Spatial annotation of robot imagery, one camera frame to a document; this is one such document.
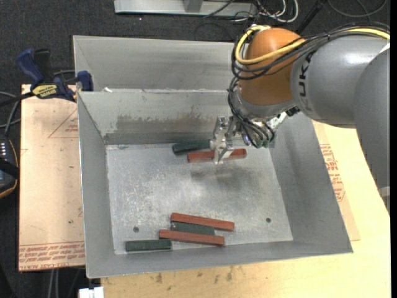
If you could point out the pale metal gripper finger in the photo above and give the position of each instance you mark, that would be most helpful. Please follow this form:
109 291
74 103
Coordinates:
217 156
226 154

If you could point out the red-brown block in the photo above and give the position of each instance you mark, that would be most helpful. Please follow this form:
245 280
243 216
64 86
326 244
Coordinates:
201 221
190 237
200 156

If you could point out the dark green flat block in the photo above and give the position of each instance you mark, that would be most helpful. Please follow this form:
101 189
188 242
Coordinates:
193 228
148 246
189 146

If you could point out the grey metal bin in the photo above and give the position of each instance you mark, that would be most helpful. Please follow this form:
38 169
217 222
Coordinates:
155 178

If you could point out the black cylinder on white bracket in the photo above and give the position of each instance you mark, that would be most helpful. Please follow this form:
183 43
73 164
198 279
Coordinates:
280 119

